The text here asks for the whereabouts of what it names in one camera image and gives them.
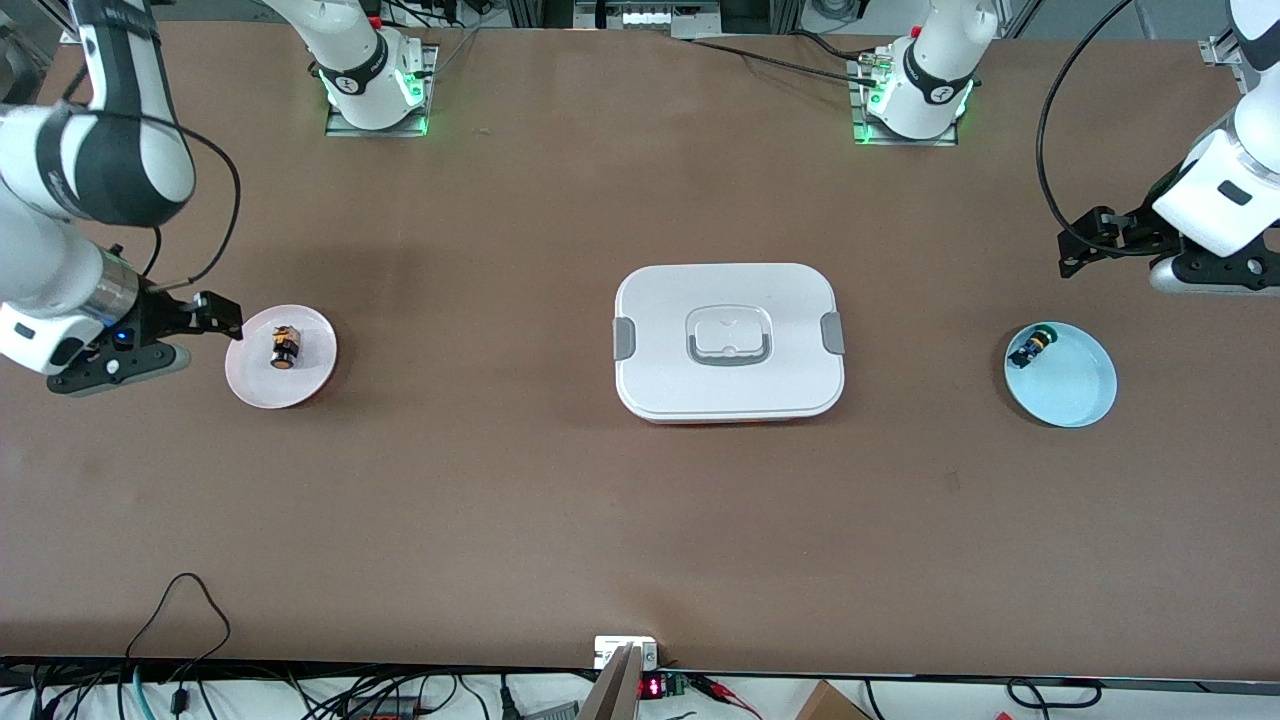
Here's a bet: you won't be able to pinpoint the pink round plate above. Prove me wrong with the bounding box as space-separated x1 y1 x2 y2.
224 304 339 411

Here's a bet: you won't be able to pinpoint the small black yellow component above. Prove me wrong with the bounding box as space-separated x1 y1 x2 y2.
1008 322 1059 369

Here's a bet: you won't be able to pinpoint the light blue round plate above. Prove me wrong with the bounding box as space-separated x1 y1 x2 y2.
1003 320 1118 430

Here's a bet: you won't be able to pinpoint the white lidded lunch box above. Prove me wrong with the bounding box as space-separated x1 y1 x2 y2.
612 263 847 426

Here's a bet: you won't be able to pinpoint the small white box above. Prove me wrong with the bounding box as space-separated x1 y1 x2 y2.
594 636 659 671

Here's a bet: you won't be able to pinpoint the brown cardboard piece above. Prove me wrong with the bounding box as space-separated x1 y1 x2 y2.
795 680 873 720

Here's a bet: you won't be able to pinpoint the grey slanted bar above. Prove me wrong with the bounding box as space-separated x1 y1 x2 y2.
578 643 643 720

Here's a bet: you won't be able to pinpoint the red clip leads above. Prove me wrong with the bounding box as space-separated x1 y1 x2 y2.
690 675 763 720

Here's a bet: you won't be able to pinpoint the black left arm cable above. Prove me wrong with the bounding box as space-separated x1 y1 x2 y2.
1036 0 1141 257

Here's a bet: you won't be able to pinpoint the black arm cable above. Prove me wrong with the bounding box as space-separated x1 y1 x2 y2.
60 60 243 293
1036 0 1141 257

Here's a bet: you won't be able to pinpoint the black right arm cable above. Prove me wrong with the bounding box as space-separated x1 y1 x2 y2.
60 60 243 293

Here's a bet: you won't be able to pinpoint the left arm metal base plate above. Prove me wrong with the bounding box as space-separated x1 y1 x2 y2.
850 50 961 148

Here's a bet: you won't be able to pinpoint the black looped cable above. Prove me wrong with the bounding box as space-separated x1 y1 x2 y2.
120 572 233 666

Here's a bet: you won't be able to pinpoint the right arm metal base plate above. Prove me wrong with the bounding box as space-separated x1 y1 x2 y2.
325 43 441 138

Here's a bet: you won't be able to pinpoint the thin black table cable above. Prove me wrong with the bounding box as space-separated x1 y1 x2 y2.
685 35 886 83

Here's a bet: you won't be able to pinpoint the black coiled cable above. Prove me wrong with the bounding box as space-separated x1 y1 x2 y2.
1005 678 1103 713

